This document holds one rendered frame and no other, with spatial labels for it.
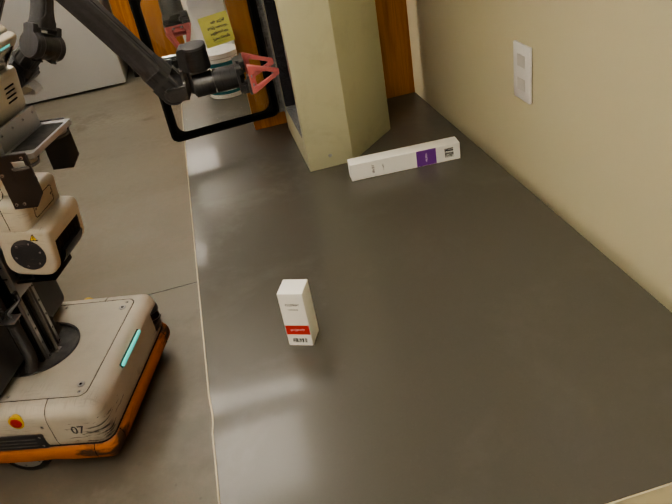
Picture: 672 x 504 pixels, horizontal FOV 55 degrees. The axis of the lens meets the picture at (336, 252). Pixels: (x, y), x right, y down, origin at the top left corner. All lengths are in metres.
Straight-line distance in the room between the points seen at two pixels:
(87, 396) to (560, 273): 1.54
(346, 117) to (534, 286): 0.67
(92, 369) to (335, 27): 1.38
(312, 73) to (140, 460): 1.42
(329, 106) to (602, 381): 0.90
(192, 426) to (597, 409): 1.67
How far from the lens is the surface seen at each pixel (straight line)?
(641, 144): 1.10
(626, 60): 1.10
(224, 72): 1.62
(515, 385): 0.95
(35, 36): 2.11
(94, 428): 2.23
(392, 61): 1.96
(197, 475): 2.21
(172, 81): 1.62
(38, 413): 2.28
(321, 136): 1.57
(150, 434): 2.41
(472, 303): 1.09
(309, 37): 1.50
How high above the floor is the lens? 1.61
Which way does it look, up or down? 32 degrees down
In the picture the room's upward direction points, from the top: 11 degrees counter-clockwise
